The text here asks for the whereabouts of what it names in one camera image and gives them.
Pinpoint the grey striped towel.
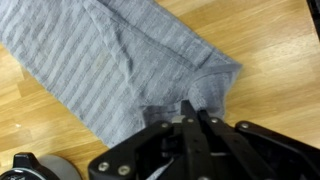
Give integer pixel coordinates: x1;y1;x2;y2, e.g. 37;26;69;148
0;0;243;149

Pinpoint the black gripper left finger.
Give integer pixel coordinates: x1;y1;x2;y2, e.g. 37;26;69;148
88;100;214;180

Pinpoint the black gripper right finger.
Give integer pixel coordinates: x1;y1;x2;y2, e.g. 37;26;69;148
198;109;320;180

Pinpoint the white pot with black lid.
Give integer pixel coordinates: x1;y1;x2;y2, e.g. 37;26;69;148
0;152;83;180

